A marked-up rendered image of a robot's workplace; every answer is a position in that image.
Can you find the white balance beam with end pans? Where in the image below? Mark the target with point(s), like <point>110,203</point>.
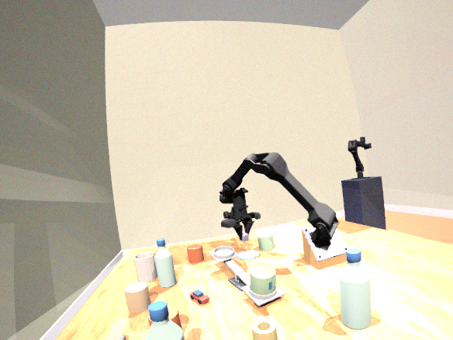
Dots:
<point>242,279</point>

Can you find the red toy car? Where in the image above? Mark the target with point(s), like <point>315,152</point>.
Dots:
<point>199,296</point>

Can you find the white round dish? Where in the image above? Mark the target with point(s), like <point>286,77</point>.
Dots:
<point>248,255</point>

